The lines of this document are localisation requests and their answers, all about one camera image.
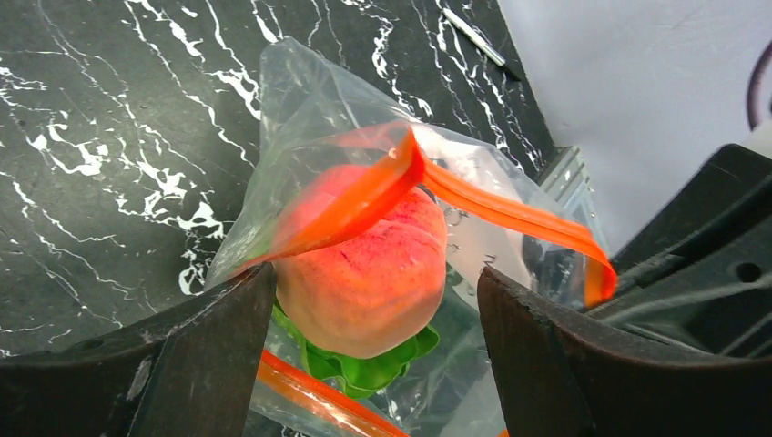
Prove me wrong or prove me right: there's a clear zip bag orange zipper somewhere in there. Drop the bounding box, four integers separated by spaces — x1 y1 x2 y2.
206 37 615 436

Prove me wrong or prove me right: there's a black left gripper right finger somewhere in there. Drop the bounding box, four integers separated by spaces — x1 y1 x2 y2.
478 268 771 436

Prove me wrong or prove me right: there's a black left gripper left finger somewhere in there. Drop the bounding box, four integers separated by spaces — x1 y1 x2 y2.
1 264 276 436

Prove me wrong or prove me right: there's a toy peach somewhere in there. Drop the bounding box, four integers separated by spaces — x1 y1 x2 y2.
273 187 448 359

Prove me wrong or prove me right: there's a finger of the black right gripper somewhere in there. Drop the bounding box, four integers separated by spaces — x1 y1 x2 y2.
589 144 771 359

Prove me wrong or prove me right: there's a green toy lettuce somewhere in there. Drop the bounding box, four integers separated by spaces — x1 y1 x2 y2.
272 303 440 399

